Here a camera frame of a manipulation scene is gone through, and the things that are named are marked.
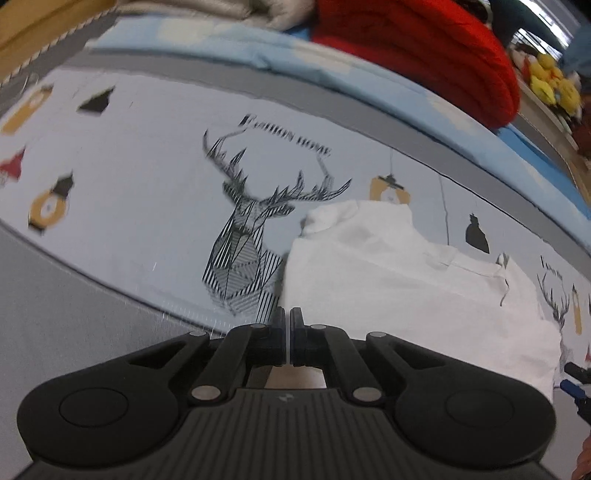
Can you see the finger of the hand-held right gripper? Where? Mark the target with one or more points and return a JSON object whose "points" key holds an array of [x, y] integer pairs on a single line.
{"points": [[575, 391], [577, 370]]}

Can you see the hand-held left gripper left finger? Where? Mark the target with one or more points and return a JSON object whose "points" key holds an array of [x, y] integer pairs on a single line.
{"points": [[280, 323]]}

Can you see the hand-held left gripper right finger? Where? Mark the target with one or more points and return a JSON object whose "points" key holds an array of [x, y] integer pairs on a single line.
{"points": [[296, 323]]}

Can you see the white long-sleeved shirt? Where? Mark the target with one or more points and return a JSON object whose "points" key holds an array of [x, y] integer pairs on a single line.
{"points": [[392, 286]]}

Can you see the grey deer-print bed sheet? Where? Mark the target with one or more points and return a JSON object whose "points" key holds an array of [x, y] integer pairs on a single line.
{"points": [[138, 194]]}

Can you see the window sill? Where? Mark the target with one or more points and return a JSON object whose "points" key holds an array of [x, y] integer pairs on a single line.
{"points": [[549, 124]]}

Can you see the light blue quilt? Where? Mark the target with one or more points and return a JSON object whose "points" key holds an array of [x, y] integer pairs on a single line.
{"points": [[277, 50]]}

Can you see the yellow plush toy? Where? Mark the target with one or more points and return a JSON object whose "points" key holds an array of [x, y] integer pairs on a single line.
{"points": [[544, 74], [568, 94]]}

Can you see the red folded blanket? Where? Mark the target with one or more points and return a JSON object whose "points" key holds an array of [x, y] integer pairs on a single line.
{"points": [[415, 50]]}

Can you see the cream fleece folded blanket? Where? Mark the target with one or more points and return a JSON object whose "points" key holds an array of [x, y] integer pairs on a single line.
{"points": [[258, 11]]}

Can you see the blue curtain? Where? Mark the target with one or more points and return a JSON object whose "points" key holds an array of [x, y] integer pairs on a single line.
{"points": [[578, 50]]}

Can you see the wooden bed frame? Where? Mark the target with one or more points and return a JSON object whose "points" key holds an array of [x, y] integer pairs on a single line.
{"points": [[32, 27]]}

